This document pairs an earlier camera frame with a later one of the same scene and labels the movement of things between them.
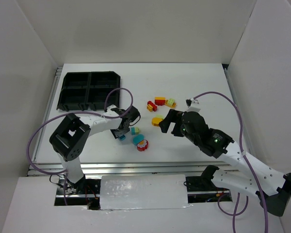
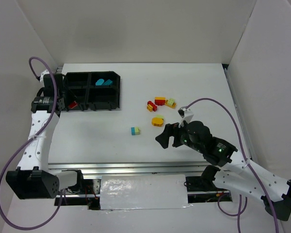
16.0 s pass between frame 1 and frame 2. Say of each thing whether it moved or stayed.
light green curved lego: stayed
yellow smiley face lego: stayed
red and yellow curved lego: stayed
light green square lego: stayed
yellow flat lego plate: stayed
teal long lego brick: moved
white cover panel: stayed
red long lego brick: stayed
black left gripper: moved
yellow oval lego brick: stayed
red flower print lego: moved
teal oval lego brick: moved
